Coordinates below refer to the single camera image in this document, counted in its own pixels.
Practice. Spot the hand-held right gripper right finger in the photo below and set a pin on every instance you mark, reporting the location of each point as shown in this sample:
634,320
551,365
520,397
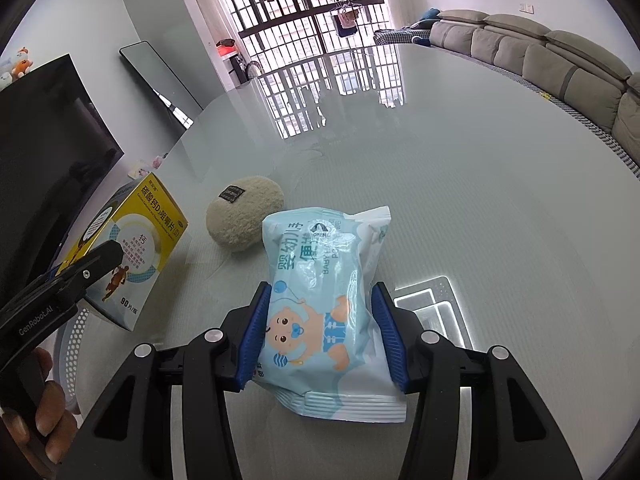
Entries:
389,335

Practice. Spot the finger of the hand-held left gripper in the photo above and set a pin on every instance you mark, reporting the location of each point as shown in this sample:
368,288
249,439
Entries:
95,262

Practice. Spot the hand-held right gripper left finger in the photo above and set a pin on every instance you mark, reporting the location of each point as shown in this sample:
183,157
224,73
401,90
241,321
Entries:
254,332

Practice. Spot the grey perforated plastic basket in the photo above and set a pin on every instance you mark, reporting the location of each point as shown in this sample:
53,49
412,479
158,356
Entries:
75,330

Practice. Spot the yellow medicine box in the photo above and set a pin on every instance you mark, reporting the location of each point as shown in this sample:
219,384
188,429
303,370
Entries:
145,230

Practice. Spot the light blue baby wipes packet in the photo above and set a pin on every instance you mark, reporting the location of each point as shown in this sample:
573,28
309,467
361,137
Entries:
320,280

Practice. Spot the person's left hand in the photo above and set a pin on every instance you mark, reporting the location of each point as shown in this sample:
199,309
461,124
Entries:
55,410

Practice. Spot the beige round plush cushion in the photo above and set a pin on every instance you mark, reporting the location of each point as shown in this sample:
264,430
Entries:
245,220

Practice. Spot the black flat television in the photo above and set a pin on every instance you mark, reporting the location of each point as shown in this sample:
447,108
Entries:
40,160

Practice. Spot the pink plush toy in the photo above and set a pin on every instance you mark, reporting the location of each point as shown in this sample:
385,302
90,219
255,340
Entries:
157,162

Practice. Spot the tall leaning mirror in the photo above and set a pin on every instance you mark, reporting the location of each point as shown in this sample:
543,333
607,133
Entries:
155,72

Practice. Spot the white stuffed toy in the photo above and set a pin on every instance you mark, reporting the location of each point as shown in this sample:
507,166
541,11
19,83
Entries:
5,76

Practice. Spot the orange stuffed toy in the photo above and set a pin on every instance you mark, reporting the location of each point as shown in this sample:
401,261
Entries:
22,64

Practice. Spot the standing fan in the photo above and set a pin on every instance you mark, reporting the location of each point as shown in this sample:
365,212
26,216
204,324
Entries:
253,70

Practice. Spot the checkered blanket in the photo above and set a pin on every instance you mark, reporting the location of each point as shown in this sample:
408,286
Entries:
400,36

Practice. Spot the window security grille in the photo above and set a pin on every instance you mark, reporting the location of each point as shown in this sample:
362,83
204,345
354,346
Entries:
300,25

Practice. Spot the pink hanging garment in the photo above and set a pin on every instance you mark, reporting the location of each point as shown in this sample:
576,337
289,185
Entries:
346,20

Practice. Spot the beige sofa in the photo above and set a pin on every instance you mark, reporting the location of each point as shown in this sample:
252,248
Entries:
550,60

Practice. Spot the blue cushion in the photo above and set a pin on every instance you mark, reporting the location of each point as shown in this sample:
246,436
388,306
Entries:
426,17

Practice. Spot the white wall switch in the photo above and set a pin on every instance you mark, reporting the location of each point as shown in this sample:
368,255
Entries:
527,8

